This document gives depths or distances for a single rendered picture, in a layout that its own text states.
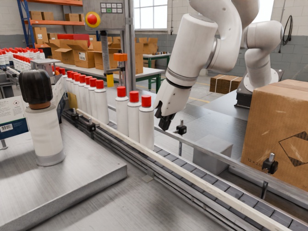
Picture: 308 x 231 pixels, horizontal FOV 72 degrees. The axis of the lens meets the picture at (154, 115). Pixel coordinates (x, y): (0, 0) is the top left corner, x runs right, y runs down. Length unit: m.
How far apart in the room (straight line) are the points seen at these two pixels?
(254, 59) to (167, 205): 0.87
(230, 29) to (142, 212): 0.52
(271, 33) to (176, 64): 0.66
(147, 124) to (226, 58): 0.33
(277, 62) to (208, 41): 5.67
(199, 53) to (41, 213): 0.55
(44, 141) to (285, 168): 0.72
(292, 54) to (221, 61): 5.59
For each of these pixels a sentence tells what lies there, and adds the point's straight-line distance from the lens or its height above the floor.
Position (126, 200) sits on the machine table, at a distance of 0.66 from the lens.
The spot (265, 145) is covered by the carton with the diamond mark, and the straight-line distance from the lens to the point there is 0.73.
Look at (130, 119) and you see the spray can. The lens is 0.76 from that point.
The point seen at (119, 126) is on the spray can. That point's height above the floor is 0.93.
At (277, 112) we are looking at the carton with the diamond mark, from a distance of 0.69.
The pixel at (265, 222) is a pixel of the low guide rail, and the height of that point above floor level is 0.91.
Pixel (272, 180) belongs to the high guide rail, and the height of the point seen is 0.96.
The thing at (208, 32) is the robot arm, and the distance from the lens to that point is 0.51.
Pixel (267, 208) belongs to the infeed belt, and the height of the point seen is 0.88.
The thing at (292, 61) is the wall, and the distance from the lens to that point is 6.11.
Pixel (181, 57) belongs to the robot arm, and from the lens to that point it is 0.52.
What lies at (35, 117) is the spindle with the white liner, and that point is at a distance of 0.70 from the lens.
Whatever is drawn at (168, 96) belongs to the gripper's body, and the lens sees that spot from 0.56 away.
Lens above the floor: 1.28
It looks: 22 degrees down
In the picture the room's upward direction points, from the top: straight up
